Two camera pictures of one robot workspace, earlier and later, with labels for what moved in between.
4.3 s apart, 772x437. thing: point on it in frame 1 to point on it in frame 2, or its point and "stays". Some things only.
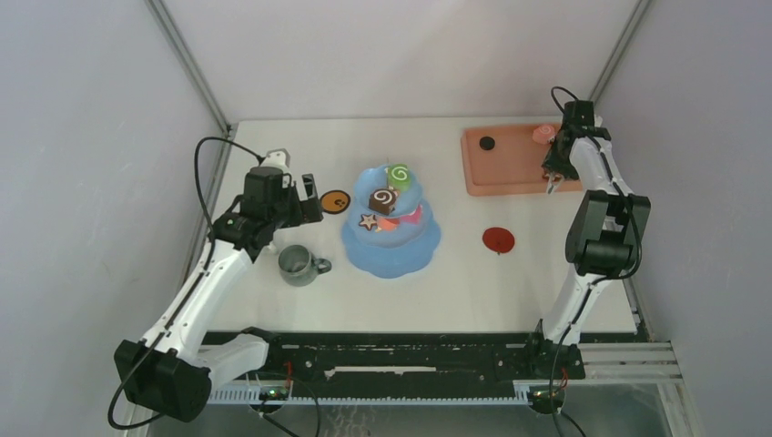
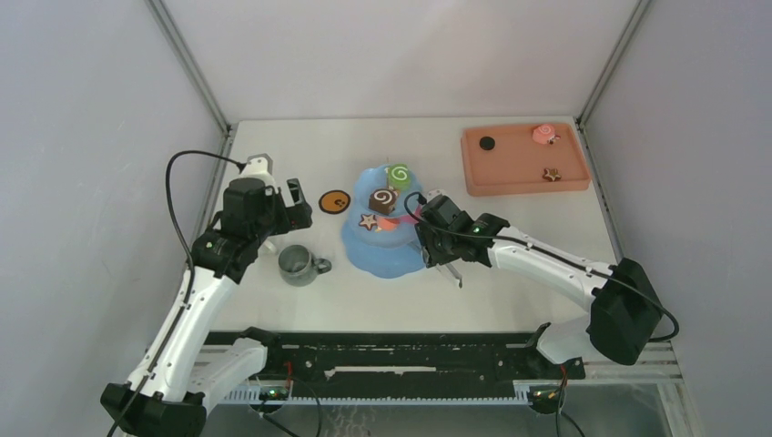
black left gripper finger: [309, 187] to [297, 191]
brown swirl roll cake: [382, 200] stays
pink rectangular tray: [505, 159] stays
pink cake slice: [388, 223] stays
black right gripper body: [558, 161] to [439, 248]
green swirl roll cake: [399, 177] stays
